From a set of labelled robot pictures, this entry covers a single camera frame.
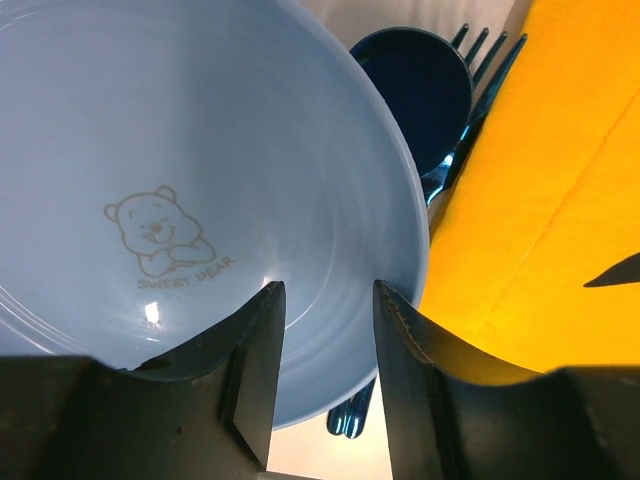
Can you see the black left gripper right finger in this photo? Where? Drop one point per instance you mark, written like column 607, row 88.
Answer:
column 453, row 411

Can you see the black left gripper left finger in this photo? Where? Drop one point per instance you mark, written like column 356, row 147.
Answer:
column 202, row 410

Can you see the yellow Pikachu cloth placemat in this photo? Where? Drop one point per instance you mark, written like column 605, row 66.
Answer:
column 536, row 258

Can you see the light blue plate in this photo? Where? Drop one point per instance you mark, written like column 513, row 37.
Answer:
column 162, row 161

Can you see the blue metallic fork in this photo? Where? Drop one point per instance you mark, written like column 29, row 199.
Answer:
column 486, row 81

